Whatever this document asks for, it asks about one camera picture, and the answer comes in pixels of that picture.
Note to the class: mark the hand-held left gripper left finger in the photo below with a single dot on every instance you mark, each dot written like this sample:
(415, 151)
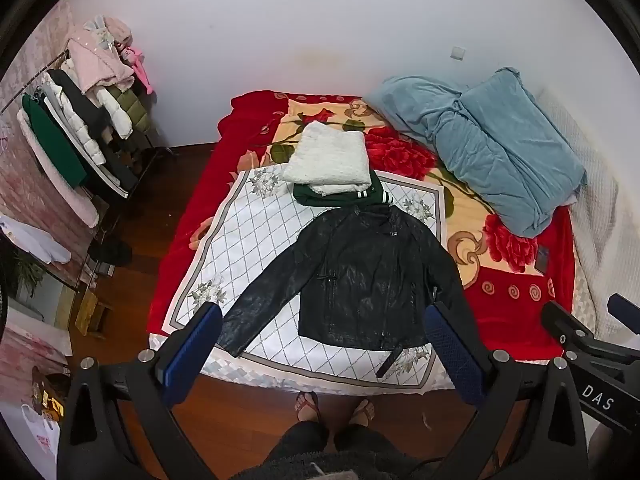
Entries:
(192, 347)

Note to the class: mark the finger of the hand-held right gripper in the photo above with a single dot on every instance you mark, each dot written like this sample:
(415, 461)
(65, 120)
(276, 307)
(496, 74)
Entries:
(565, 322)
(626, 312)

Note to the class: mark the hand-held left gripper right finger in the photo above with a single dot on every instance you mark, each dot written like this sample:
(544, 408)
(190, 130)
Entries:
(450, 350)

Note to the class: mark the black leather jacket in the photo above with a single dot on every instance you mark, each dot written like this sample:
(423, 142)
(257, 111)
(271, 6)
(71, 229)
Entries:
(360, 270)

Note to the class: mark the black metal clothes rack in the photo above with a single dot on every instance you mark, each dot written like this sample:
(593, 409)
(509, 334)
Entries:
(145, 165)

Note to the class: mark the red floral blanket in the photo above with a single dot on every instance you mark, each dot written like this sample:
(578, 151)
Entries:
(505, 305)

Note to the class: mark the dark phone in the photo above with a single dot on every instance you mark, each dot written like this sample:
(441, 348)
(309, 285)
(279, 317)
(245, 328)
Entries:
(541, 258)

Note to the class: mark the white mattress cover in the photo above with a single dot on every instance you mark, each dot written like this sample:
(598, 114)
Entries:
(595, 220)

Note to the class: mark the small wooden stool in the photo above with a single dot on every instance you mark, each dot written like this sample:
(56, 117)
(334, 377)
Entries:
(90, 312)

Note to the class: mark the person's right foot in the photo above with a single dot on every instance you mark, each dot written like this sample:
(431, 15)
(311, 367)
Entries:
(361, 412)

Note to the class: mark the person's foot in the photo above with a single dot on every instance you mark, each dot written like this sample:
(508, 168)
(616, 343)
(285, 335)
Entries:
(306, 405)
(361, 412)

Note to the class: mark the white lattice-print sheet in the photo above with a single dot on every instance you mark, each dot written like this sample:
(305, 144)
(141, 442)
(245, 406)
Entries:
(250, 240)

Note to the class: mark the black hat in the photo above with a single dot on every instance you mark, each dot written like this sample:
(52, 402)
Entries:
(111, 252)

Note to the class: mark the person's left foot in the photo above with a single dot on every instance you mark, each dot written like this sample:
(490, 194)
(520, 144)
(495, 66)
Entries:
(306, 405)

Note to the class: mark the person's dark pants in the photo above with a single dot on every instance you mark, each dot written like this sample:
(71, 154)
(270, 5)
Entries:
(325, 447)

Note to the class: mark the white bag with red print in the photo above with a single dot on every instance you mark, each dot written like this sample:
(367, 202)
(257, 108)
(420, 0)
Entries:
(37, 435)

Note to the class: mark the green potted plant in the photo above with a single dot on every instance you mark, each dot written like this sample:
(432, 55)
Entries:
(27, 272)

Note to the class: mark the white hanging shirt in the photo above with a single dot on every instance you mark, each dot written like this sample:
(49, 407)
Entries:
(35, 245)

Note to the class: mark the pale pink cloth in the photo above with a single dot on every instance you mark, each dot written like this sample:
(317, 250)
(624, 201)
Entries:
(75, 200)

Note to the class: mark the green folded striped-cuff garment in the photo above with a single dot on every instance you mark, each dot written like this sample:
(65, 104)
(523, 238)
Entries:
(320, 200)

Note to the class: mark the light blue quilt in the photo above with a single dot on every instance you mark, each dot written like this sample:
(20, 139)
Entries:
(495, 135)

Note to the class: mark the white folded fleece sweater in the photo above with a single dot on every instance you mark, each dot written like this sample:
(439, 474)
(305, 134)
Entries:
(327, 157)

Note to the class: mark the olive puffer vest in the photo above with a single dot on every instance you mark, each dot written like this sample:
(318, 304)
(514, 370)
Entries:
(135, 110)

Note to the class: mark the green coat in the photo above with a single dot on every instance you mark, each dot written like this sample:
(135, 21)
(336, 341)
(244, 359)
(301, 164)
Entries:
(52, 135)

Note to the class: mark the white puffer jacket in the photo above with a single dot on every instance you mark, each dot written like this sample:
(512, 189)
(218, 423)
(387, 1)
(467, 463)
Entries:
(72, 120)

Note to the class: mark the black hanging garment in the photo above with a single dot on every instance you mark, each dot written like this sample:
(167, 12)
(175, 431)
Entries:
(82, 102)

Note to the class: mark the small bright pink garment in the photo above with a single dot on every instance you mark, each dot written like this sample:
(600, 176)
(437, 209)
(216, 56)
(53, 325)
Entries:
(140, 67)

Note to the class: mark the pink fleece garment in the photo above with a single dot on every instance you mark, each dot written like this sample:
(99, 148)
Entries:
(97, 62)

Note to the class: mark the white wall switch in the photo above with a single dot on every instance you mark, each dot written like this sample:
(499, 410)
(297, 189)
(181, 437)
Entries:
(457, 53)

